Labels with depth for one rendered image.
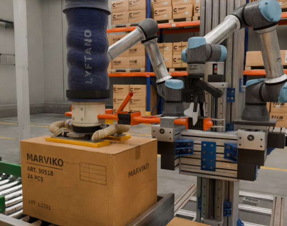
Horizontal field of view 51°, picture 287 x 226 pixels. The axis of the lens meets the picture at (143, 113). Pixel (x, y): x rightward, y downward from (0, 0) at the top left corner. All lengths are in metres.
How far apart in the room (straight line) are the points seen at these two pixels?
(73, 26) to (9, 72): 10.91
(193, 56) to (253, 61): 7.24
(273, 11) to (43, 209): 1.48
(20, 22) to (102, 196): 3.50
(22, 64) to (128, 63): 5.50
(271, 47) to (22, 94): 3.52
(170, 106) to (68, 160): 0.75
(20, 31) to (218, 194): 3.46
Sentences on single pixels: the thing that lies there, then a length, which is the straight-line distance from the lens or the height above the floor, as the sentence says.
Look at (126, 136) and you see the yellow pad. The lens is 1.58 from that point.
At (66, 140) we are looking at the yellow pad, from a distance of 1.51.
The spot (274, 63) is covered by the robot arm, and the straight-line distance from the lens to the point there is 1.65.
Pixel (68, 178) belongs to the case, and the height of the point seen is 0.80.
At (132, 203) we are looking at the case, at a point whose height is 0.68.
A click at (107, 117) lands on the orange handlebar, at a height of 1.08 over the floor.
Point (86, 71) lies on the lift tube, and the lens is 1.48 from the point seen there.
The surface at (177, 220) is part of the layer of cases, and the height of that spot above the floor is 0.54.
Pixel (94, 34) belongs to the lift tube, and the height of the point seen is 1.48.
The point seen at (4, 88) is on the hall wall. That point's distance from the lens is 12.23.
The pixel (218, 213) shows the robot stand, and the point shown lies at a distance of 2.06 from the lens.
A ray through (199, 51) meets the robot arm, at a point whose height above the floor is 1.37.
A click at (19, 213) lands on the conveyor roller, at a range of 1.82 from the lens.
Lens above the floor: 1.24
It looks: 6 degrees down
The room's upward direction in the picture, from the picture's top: straight up
